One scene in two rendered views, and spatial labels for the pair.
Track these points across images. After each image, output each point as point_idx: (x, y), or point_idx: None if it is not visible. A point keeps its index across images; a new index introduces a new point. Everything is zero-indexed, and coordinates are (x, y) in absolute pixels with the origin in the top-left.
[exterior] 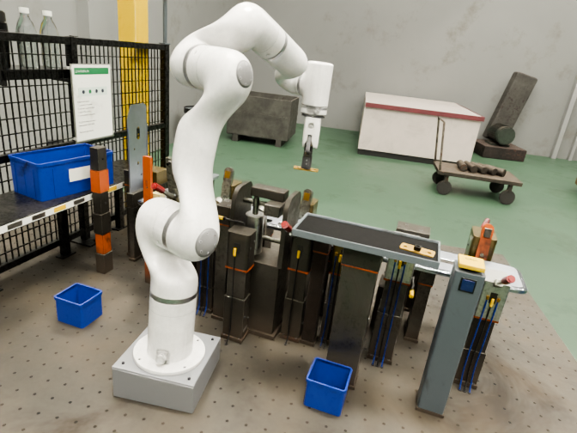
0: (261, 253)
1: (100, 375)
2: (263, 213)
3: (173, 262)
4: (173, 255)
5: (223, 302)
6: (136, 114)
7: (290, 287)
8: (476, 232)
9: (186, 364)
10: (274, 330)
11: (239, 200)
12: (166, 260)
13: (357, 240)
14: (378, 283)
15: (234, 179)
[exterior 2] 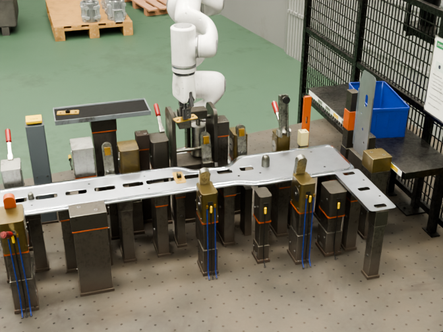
0: (194, 159)
1: (229, 160)
2: (194, 126)
3: (198, 102)
4: (202, 101)
5: None
6: (367, 82)
7: None
8: (18, 211)
9: (182, 152)
10: (173, 209)
11: (207, 110)
12: (201, 100)
13: (105, 107)
14: (126, 304)
15: (310, 182)
